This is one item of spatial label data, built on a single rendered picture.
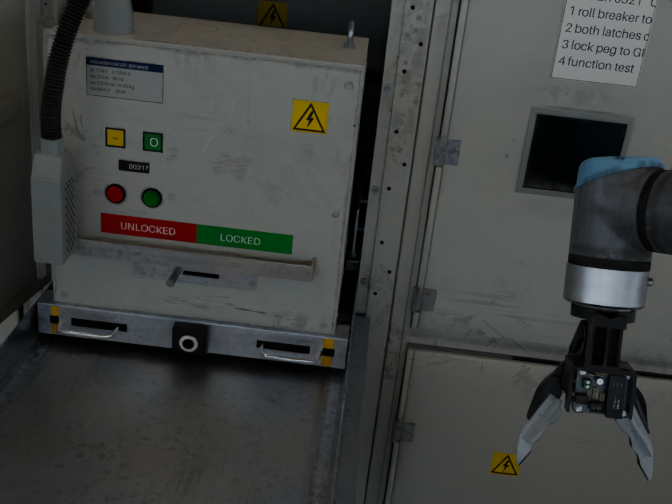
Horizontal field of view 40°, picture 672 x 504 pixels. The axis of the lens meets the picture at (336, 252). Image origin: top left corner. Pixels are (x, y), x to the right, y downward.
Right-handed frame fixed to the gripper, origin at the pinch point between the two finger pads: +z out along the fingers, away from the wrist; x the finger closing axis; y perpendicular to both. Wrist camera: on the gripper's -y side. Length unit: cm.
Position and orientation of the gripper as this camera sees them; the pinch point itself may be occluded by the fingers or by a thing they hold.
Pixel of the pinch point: (581, 471)
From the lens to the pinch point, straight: 114.3
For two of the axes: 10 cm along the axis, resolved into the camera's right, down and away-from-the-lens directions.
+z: -0.9, 9.9, 0.9
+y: -1.3, 0.8, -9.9
